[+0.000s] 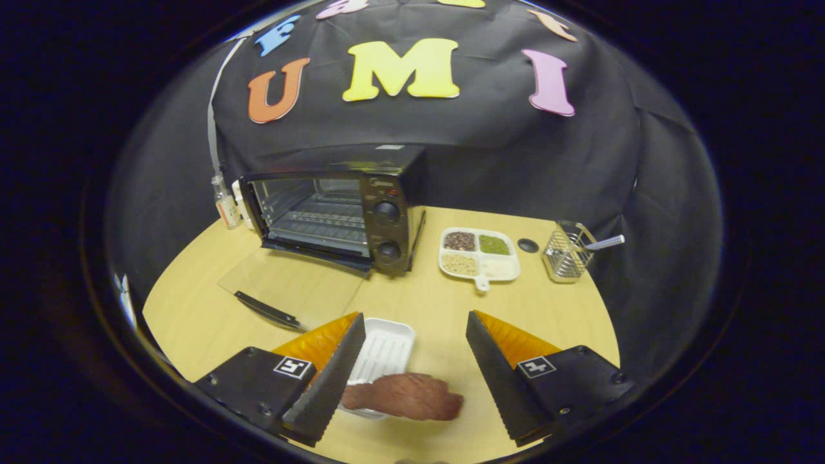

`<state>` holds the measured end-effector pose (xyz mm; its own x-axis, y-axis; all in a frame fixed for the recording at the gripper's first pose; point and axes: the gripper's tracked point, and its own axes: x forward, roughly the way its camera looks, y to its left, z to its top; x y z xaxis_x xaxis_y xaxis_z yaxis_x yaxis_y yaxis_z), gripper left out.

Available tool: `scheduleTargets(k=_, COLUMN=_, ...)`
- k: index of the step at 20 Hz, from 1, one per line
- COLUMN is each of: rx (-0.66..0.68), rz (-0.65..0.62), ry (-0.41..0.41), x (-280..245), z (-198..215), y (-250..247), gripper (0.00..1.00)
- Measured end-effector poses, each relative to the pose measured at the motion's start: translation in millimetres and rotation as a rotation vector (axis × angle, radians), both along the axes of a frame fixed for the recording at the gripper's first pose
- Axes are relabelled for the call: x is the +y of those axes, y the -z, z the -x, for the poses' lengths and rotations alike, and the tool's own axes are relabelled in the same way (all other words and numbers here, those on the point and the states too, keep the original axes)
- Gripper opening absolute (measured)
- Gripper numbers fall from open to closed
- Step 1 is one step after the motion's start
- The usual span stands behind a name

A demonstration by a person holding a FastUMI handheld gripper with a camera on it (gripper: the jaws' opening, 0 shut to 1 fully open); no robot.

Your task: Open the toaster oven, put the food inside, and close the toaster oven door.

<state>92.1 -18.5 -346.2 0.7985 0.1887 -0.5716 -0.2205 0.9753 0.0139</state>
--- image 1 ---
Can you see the black backdrop cloth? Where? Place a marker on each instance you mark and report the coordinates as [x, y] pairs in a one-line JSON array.
[[490, 154]]

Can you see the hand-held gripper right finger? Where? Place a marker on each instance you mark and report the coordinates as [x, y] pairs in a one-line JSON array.
[[503, 386]]

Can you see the white divided plate with grains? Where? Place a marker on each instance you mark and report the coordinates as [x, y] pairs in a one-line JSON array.
[[496, 267]]

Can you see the small white ribbed tray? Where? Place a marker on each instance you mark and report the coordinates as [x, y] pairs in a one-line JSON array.
[[387, 348]]

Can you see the brown meat slice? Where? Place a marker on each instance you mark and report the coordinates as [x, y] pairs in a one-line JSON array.
[[409, 396]]

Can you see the black toaster oven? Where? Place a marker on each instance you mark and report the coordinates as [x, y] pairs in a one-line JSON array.
[[387, 212]]

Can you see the black round table cap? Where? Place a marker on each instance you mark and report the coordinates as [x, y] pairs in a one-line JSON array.
[[528, 245]]

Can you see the small clear bottle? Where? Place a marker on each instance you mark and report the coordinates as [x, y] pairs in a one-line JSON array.
[[227, 206]]

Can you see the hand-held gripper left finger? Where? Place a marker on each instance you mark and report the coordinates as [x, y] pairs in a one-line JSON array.
[[329, 386]]

